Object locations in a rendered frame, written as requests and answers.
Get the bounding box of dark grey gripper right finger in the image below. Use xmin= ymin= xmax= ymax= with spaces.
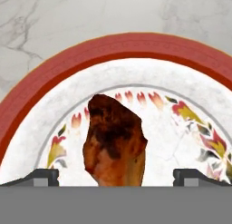
xmin=172 ymin=168 xmax=232 ymax=188

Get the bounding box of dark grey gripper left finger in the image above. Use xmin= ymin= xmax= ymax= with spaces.
xmin=0 ymin=168 xmax=60 ymax=188

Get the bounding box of brown chicken drumstick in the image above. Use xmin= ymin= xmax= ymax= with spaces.
xmin=82 ymin=93 xmax=149 ymax=188

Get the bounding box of red-rimmed floral white plate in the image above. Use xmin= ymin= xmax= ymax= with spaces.
xmin=0 ymin=32 xmax=232 ymax=188

